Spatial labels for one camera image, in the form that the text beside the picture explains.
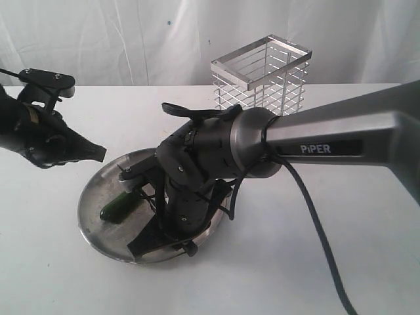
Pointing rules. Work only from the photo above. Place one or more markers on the green cucumber piece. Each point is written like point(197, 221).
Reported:
point(119, 208)

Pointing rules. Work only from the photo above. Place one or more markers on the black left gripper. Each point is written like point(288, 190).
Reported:
point(46, 141)

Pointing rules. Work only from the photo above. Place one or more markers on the wire metal utensil holder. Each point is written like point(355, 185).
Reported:
point(268, 73)

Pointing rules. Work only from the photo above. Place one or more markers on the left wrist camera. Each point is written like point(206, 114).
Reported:
point(45, 87)

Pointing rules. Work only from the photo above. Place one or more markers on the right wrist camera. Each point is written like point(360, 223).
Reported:
point(140, 174)

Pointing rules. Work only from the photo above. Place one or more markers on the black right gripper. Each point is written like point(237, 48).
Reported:
point(186, 215)

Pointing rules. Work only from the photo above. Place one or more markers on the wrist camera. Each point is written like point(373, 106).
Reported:
point(45, 87)
point(140, 174)

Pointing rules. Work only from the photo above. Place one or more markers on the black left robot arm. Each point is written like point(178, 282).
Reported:
point(6, 121)

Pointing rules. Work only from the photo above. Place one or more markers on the white backdrop curtain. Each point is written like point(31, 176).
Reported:
point(174, 42)

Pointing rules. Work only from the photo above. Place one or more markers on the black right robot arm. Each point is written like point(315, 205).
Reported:
point(204, 162)

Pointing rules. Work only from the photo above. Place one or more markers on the round stainless steel plate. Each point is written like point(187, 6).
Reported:
point(111, 239)

